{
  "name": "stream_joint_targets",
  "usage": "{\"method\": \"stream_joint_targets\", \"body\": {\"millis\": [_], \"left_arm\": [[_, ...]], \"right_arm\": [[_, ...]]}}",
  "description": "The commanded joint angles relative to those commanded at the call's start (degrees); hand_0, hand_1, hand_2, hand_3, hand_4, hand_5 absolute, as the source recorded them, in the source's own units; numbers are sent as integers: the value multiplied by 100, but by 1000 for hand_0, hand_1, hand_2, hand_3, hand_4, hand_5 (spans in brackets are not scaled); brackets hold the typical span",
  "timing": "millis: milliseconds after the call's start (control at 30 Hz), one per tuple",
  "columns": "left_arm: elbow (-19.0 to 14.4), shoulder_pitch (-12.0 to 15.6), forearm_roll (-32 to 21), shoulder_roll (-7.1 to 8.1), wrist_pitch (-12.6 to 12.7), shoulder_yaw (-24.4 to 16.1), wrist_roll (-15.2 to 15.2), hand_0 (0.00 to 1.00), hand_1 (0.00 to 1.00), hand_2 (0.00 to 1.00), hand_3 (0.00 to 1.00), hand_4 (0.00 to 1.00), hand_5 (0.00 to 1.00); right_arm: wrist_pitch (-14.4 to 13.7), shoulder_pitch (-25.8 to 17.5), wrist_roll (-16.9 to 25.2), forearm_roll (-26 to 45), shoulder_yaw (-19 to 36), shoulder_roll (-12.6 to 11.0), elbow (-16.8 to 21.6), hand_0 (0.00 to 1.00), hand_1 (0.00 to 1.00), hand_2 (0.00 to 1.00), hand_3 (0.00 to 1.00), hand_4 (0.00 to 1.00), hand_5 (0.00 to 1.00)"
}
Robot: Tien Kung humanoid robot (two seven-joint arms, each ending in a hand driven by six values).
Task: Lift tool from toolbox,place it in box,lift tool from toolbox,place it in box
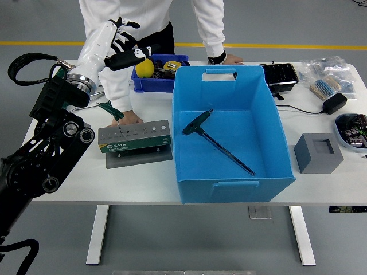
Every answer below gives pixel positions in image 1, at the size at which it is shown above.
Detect person's right hand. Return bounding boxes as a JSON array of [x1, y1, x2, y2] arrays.
[[106, 110, 144, 128]]

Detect person's left hand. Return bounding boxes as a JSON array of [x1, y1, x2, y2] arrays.
[[222, 54, 244, 66]]

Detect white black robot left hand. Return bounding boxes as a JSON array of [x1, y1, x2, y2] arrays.
[[75, 17, 162, 76]]

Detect thin green T-handle hex key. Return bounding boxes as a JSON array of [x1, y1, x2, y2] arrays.
[[96, 101, 126, 135]]

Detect grey green hex key stand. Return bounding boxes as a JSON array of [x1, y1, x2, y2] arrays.
[[97, 119, 174, 170]]

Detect large green T-handle hex key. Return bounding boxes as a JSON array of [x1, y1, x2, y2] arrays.
[[182, 108, 257, 178]]

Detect dark brown tool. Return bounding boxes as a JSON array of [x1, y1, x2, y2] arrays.
[[153, 68, 177, 80]]

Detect large blue folding box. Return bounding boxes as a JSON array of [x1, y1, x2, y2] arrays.
[[171, 65, 296, 205]]

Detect black wristwatch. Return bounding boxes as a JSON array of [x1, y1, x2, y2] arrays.
[[206, 50, 227, 66]]

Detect small blue plastic bin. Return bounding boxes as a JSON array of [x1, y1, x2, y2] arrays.
[[131, 53, 190, 94]]

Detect black plastic tray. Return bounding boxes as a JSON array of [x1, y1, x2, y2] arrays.
[[256, 63, 300, 93]]

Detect yellow black tape measure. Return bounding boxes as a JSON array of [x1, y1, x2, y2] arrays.
[[163, 60, 184, 71]]

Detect person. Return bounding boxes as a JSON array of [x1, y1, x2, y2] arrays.
[[77, 0, 244, 128]]

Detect clear plastic parts bag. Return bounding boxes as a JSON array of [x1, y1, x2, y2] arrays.
[[338, 70, 358, 100], [299, 56, 351, 77]]

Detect taped resistor strip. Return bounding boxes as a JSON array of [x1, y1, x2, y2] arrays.
[[309, 74, 342, 101]]

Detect black power adapter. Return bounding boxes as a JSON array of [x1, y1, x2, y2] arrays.
[[322, 93, 348, 115]]

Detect white table leg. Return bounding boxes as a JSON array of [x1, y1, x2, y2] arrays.
[[85, 205, 110, 266], [288, 205, 317, 266]]

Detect pale blue parts tray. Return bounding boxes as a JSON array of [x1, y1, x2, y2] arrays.
[[334, 113, 367, 152]]

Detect grey cube block with recess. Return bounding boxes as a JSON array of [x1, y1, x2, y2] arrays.
[[294, 133, 345, 175]]

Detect dark electronic components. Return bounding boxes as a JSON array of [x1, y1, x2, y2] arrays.
[[339, 114, 367, 148]]

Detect metal floor plate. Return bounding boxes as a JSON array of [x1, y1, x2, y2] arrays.
[[248, 205, 272, 220]]

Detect black table control panel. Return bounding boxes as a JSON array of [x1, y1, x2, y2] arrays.
[[329, 206, 367, 214]]

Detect black cord loop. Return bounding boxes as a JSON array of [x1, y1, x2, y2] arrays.
[[270, 86, 285, 101]]

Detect black adapter cable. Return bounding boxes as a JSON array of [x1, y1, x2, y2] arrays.
[[276, 104, 326, 115]]

